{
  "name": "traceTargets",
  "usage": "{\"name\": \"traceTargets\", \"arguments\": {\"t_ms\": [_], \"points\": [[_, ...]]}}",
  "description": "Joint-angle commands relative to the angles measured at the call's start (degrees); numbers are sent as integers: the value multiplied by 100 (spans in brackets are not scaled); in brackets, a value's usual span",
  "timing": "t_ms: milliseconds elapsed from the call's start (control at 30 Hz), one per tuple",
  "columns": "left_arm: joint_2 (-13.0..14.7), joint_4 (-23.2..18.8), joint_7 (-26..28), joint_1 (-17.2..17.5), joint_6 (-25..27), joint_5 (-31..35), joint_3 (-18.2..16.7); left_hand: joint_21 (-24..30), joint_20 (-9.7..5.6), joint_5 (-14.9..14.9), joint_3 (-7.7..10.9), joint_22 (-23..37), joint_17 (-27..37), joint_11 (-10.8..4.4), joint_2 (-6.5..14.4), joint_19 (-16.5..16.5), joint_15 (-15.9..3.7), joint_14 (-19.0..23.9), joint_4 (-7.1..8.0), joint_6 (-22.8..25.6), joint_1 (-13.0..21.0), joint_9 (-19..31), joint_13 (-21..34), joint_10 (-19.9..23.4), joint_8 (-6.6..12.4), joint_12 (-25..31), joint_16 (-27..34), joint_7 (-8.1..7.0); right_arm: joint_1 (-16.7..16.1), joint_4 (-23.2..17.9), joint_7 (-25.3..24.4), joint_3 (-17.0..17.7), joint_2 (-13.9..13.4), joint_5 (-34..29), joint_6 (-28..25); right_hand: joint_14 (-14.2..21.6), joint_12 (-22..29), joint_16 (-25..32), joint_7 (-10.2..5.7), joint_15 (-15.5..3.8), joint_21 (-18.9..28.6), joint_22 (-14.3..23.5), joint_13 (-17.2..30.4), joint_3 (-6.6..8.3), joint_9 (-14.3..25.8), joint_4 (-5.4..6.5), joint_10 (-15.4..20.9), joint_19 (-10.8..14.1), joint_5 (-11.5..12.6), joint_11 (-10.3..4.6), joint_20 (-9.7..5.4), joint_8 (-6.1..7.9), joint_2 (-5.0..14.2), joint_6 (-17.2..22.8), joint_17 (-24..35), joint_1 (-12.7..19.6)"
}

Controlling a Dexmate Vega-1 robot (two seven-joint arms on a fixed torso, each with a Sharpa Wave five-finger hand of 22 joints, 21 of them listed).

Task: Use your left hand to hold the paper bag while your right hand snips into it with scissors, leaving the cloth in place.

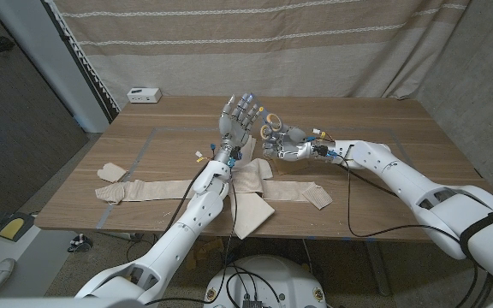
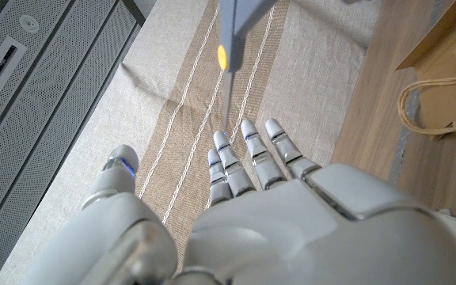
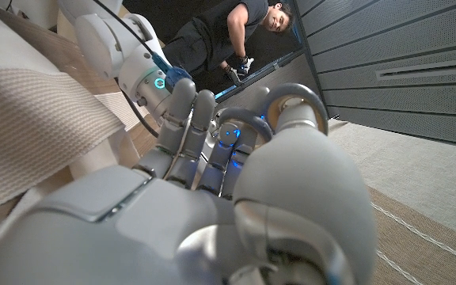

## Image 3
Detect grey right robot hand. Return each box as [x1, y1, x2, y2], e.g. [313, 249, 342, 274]
[0, 78, 378, 285]

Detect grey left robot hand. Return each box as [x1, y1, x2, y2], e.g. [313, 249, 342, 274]
[210, 85, 271, 138]

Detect grey yellow scissors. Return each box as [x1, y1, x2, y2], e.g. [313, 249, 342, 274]
[218, 82, 329, 147]

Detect long ribbed beige cloth strip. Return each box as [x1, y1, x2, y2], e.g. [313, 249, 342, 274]
[0, 66, 126, 219]

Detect dark grey door panel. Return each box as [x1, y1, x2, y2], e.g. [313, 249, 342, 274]
[215, 53, 326, 116]

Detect person in dark clothes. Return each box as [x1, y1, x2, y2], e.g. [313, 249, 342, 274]
[162, 0, 296, 86]

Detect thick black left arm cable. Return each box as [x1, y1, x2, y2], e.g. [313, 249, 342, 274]
[115, 78, 161, 139]

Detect thin black left wrist cable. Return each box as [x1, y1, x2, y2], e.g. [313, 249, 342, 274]
[93, 0, 156, 56]

